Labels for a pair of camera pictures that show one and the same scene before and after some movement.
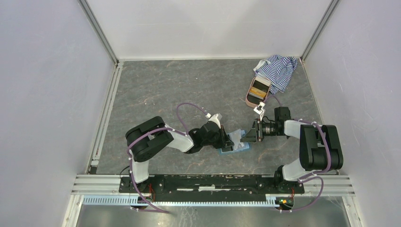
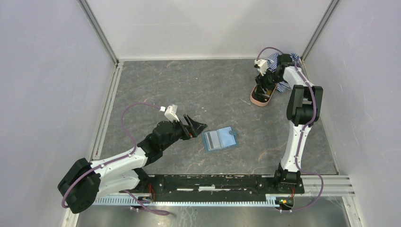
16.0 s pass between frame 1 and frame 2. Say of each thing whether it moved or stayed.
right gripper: moved
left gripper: moved
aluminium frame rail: stayed
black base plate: stayed
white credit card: moved
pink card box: moved
